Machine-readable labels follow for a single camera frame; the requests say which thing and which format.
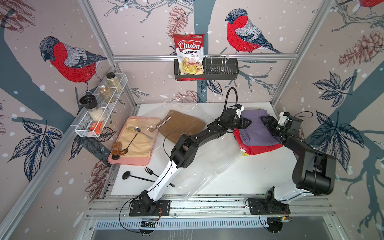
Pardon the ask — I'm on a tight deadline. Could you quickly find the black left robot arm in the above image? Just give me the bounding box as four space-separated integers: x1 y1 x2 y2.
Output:
138 108 252 215

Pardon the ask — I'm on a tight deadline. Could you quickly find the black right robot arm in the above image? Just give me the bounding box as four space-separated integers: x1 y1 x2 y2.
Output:
261 114 337 203

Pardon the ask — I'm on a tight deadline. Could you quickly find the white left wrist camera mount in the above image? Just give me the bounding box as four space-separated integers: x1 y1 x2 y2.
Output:
235 104 244 118

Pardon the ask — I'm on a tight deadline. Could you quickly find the metal spoon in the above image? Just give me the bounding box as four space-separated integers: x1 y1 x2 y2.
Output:
119 126 156 158

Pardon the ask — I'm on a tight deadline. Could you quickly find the red garment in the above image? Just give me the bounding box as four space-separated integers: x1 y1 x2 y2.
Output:
234 129 283 156

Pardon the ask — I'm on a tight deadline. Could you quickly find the small red packet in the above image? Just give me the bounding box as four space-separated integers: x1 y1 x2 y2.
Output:
89 122 103 135

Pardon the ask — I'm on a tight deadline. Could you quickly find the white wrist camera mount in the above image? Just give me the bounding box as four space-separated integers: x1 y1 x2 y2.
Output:
278 112 292 127
235 104 244 118

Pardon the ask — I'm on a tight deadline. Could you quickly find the black lid spice jar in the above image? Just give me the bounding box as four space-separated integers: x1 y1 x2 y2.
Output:
79 95 107 122

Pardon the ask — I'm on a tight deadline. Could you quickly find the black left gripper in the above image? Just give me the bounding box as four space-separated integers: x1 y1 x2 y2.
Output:
225 117 252 130

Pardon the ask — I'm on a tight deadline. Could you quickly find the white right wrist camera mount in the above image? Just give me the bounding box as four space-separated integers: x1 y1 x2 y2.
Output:
278 112 292 127

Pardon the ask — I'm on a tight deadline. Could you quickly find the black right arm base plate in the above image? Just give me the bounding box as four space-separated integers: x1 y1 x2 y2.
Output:
245 198 291 215

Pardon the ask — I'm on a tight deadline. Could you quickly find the black plastic fork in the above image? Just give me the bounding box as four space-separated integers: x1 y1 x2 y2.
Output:
144 167 175 188

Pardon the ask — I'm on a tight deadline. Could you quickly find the purple grey garment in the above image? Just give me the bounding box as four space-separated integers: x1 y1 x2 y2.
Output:
239 109 280 147

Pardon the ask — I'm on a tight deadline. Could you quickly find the clear plastic vacuum bag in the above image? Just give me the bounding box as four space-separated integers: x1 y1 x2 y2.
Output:
127 103 242 202

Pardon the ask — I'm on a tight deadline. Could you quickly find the black corrugated cable hose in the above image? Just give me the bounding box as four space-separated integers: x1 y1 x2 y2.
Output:
223 86 239 112

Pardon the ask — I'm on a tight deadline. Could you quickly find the brown garment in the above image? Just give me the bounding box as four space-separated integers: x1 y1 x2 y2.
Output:
157 110 206 144

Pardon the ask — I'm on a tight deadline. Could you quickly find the black wire wall basket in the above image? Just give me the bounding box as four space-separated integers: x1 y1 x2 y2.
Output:
174 57 239 81

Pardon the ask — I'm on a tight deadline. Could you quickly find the yellow spice jar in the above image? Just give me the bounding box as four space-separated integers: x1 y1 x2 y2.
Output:
106 73 123 92

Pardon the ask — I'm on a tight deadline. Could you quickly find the amber sauce bottle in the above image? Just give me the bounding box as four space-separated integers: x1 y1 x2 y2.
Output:
111 142 123 160

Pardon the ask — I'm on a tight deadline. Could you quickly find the black ladle spoon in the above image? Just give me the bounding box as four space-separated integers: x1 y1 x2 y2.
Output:
122 171 154 183

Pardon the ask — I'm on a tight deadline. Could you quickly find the clear acrylic spice shelf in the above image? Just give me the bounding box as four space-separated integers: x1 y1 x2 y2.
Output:
75 74 128 138

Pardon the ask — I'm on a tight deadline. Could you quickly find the red Chuba cassava chips bag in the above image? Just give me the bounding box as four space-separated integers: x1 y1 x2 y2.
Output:
173 34 205 75

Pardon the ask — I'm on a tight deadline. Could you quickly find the brown spice jar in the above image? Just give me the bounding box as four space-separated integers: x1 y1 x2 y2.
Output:
98 82 116 104

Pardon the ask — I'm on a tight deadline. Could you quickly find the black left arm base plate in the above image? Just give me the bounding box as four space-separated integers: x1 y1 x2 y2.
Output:
129 200 171 217

